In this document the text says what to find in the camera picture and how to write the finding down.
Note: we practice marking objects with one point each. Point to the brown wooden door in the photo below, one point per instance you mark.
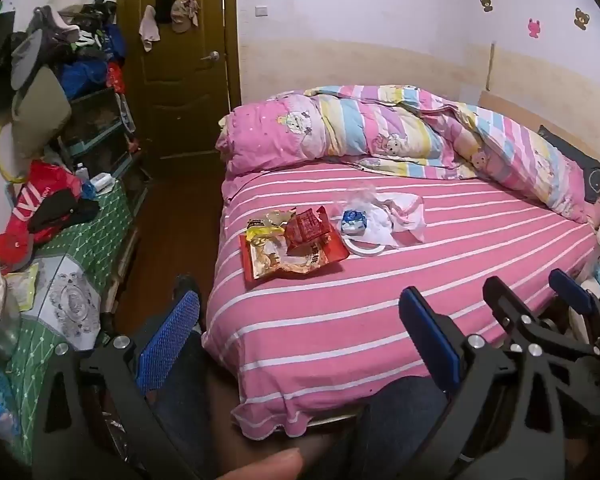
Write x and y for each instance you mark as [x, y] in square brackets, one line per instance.
[185, 110]

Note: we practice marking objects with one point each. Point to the grey patterned mat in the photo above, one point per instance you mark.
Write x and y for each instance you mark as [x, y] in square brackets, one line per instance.
[67, 300]

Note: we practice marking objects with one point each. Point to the small red snack packet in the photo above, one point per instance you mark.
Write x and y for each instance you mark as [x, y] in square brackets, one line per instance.
[307, 232]

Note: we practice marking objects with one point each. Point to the bed with pink striped sheet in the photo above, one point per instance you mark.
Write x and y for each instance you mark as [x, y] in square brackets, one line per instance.
[380, 310]

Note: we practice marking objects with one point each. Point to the small clear bottle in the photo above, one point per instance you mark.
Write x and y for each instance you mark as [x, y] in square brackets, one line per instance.
[81, 172]

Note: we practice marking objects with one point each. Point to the pile of clothes and bags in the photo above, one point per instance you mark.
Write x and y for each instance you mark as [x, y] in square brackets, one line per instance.
[80, 55]

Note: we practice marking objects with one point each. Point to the black cloth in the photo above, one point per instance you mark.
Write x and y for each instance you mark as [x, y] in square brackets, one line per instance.
[60, 210]

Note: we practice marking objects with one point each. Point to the table with green tablecloth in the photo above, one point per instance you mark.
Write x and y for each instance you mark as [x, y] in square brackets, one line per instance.
[100, 245]

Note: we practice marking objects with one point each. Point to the black hat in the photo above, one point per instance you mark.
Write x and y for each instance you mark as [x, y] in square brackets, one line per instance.
[164, 2]

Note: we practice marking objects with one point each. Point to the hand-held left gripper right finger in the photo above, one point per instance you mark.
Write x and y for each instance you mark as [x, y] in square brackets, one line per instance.
[430, 340]

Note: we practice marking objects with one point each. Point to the dark blue pillow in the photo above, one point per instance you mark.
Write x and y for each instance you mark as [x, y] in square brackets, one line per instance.
[580, 165]

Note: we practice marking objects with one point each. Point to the colourful cartoon print quilt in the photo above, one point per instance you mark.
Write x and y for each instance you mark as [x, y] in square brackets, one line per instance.
[370, 125]

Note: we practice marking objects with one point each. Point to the person's leg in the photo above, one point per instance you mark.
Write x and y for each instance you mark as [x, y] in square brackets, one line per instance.
[185, 410]
[400, 425]

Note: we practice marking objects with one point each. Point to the white light switch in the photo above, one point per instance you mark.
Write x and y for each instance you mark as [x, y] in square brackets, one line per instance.
[261, 10]

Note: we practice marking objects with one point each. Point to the small white box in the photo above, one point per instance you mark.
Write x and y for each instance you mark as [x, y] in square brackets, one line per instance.
[100, 182]

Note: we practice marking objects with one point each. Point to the person's right leg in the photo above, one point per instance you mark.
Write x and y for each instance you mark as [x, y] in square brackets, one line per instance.
[400, 425]

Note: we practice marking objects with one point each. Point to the yellow hoop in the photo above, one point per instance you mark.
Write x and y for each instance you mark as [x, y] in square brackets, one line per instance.
[1, 160]

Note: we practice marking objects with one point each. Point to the pink bear wall sticker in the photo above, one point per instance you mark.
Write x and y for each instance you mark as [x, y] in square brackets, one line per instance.
[533, 27]

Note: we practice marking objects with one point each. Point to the red jacket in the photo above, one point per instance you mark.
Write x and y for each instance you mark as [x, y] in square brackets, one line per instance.
[40, 190]

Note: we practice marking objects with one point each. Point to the person's left leg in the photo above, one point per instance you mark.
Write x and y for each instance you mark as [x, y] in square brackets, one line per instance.
[185, 410]

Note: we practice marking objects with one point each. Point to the grey green bag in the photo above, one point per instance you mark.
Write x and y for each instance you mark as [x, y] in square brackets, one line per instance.
[37, 110]

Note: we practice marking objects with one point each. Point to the dark glass shelf cabinet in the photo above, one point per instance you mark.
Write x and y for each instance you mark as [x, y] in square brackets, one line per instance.
[100, 125]

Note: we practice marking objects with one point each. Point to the brown bear wall sticker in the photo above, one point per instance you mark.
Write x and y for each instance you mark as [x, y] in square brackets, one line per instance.
[486, 3]
[581, 18]

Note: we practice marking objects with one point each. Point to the yellow snack packet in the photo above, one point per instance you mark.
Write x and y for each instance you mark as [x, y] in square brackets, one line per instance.
[267, 225]

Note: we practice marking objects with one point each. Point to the large orange snack bag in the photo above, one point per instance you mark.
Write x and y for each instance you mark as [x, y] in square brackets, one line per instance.
[280, 262]

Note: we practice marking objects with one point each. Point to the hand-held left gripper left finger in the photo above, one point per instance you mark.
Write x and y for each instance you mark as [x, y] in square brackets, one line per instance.
[170, 340]

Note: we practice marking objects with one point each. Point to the white tissue paper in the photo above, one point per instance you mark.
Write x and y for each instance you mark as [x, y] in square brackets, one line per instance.
[390, 220]

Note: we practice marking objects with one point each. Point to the white pink cloth hat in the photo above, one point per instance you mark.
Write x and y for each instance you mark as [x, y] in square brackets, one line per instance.
[149, 27]

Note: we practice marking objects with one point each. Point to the blue white small packet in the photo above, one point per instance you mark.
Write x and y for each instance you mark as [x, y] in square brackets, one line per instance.
[352, 220]

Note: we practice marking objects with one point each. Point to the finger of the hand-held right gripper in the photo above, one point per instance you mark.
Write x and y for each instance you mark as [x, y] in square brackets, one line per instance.
[572, 290]
[510, 305]

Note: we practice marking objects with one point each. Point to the clear plastic wrapper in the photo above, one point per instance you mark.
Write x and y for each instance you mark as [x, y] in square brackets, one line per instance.
[360, 195]

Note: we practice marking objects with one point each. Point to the pink patterned cap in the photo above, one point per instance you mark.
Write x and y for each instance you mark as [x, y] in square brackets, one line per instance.
[185, 12]

